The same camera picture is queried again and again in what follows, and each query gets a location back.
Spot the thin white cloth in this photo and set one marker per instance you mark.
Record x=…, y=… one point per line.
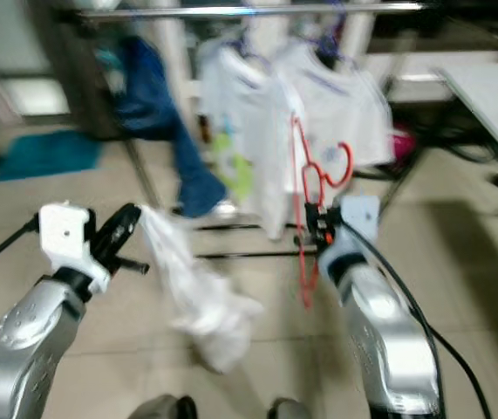
x=209, y=314

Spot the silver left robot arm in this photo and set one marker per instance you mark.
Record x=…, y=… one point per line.
x=22, y=340

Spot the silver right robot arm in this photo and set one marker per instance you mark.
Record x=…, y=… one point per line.
x=397, y=340

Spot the blue plastic clothes hanger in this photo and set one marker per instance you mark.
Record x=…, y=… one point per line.
x=327, y=44

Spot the black clothes rack base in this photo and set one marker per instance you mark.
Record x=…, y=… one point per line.
x=248, y=255

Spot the teal floor mat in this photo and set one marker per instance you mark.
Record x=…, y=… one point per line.
x=48, y=155

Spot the white shirt with green print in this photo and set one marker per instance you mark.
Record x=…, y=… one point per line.
x=248, y=131

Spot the plain white hanging shirt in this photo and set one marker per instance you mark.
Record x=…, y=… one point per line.
x=349, y=113

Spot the dark blue hanging garment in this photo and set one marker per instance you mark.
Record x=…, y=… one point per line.
x=153, y=96

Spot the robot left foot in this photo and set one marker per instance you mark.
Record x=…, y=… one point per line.
x=166, y=408

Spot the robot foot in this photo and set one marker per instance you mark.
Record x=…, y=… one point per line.
x=288, y=410
x=166, y=408

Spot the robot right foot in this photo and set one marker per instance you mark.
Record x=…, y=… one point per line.
x=288, y=410

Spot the large grey table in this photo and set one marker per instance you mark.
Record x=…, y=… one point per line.
x=488, y=96

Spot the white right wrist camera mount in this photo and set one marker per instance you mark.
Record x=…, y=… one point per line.
x=362, y=218

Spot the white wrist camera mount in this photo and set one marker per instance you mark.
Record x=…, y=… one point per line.
x=65, y=231
x=362, y=218

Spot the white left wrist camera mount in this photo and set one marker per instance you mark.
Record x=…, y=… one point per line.
x=65, y=231

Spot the metal clothes rack rail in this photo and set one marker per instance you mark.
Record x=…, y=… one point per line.
x=240, y=10

